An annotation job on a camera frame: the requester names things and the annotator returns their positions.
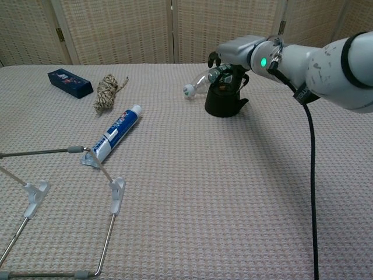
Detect beige waffle weave tablecloth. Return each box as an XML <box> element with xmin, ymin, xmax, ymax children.
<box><xmin>0</xmin><ymin>59</ymin><xmax>373</xmax><ymax>280</ymax></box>

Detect black cast iron teapot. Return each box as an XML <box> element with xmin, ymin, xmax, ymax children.
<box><xmin>204</xmin><ymin>73</ymin><xmax>250</xmax><ymax>118</ymax></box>

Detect woven folding screen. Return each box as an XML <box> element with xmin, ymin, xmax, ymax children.
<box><xmin>0</xmin><ymin>0</ymin><xmax>373</xmax><ymax>67</ymax></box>

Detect clear plastic bottle green label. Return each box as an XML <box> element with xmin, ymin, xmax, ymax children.
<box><xmin>182</xmin><ymin>64</ymin><xmax>234</xmax><ymax>100</ymax></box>

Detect black braided cable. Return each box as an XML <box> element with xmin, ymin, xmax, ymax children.
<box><xmin>268</xmin><ymin>46</ymin><xmax>321</xmax><ymax>280</ymax></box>

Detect beige braided rope bundle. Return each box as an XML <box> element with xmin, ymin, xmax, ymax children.
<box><xmin>93</xmin><ymin>73</ymin><xmax>129</xmax><ymax>114</ymax></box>

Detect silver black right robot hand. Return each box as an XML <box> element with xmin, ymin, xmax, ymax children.
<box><xmin>207</xmin><ymin>34</ymin><xmax>268</xmax><ymax>95</ymax></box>

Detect blue white toothpaste tube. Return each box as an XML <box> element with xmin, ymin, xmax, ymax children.
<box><xmin>79</xmin><ymin>104</ymin><xmax>143</xmax><ymax>169</ymax></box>

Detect dark blue rectangular box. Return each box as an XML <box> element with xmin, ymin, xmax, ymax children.
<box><xmin>47</xmin><ymin>68</ymin><xmax>94</xmax><ymax>99</ymax></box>

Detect metal wire rack white hinges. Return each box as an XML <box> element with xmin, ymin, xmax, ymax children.
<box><xmin>0</xmin><ymin>145</ymin><xmax>126</xmax><ymax>278</ymax></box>

